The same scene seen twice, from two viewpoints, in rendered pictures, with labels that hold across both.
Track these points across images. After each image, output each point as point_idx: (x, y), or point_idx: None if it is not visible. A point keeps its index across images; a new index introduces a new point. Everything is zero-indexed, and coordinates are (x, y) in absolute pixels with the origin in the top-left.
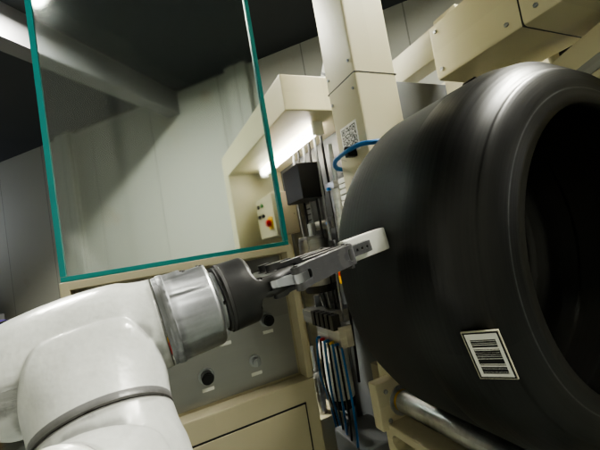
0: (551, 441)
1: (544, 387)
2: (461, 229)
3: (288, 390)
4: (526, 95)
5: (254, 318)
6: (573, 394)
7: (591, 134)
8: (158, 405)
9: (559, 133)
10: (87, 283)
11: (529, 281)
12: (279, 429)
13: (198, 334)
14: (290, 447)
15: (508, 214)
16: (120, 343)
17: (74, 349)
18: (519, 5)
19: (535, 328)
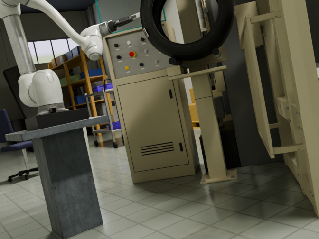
0: (163, 50)
1: (155, 38)
2: (141, 10)
3: (165, 70)
4: None
5: (113, 29)
6: (162, 39)
7: None
8: (97, 36)
9: None
10: (107, 36)
11: (151, 18)
12: (162, 81)
13: (104, 30)
14: (166, 87)
15: (148, 6)
16: (94, 30)
17: (89, 31)
18: None
19: (152, 27)
